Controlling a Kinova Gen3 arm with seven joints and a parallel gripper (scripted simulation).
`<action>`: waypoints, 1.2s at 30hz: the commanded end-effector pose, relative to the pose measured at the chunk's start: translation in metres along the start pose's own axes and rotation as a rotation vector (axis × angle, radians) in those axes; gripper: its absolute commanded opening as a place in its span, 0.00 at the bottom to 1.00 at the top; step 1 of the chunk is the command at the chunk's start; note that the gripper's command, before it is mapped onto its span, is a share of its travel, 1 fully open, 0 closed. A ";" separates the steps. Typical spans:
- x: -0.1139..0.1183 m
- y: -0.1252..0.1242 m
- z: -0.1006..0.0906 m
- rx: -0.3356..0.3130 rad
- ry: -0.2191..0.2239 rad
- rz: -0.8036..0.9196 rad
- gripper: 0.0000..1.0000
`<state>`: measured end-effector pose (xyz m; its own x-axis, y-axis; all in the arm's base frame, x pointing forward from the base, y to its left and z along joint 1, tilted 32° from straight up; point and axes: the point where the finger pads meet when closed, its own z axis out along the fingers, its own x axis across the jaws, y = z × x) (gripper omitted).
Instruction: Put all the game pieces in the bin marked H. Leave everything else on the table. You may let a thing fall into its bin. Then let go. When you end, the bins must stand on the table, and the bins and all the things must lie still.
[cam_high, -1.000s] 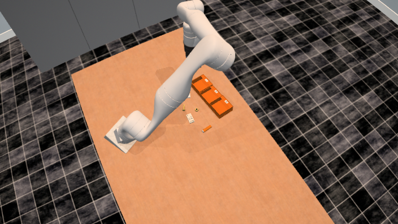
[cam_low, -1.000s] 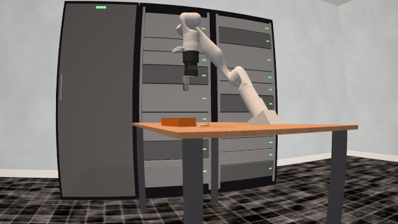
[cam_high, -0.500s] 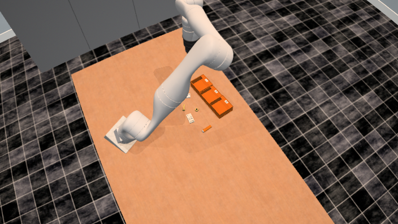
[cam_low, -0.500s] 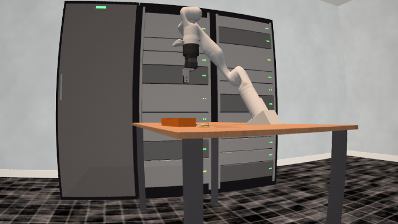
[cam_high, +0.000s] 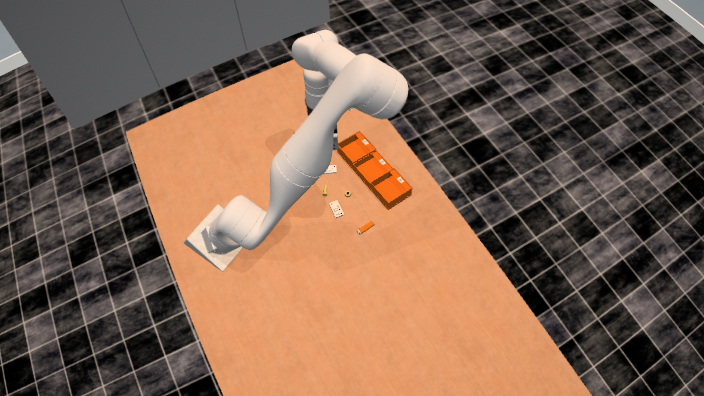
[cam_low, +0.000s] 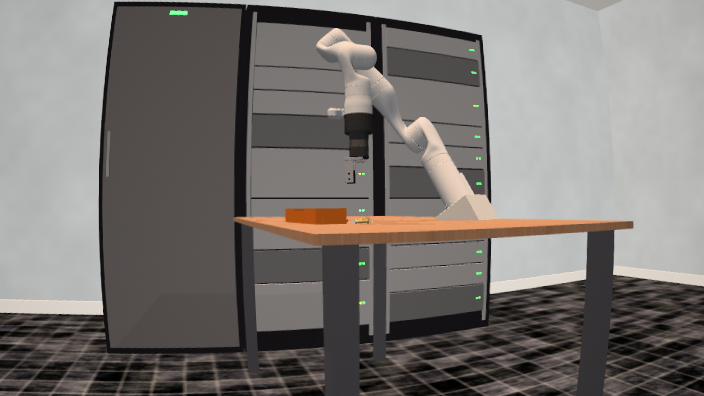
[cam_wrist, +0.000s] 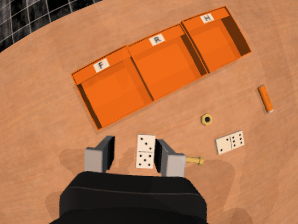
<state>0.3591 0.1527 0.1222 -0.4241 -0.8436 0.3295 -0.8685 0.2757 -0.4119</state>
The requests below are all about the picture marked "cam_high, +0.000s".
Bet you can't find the orange aa battery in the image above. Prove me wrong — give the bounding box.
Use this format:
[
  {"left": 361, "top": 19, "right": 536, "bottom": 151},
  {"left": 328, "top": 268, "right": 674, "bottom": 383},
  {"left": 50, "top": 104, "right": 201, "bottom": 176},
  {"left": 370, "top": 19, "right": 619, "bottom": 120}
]
[{"left": 357, "top": 221, "right": 374, "bottom": 234}]

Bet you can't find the orange three-compartment bin rack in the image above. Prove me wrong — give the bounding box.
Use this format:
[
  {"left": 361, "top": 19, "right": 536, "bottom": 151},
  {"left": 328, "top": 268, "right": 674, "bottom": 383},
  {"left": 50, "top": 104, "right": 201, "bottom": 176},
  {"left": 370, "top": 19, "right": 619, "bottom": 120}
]
[{"left": 337, "top": 131, "right": 412, "bottom": 210}]

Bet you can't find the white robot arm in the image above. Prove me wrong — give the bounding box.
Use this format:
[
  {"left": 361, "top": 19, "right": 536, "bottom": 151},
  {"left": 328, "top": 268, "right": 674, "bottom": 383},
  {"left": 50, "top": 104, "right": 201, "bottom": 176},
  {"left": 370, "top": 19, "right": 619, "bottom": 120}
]
[{"left": 201, "top": 30, "right": 408, "bottom": 254}]

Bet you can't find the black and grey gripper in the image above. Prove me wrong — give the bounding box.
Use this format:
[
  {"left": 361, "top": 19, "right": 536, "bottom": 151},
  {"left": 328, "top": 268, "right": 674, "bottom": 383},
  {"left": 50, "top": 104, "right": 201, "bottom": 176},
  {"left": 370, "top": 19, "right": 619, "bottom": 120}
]
[{"left": 305, "top": 89, "right": 339, "bottom": 150}]

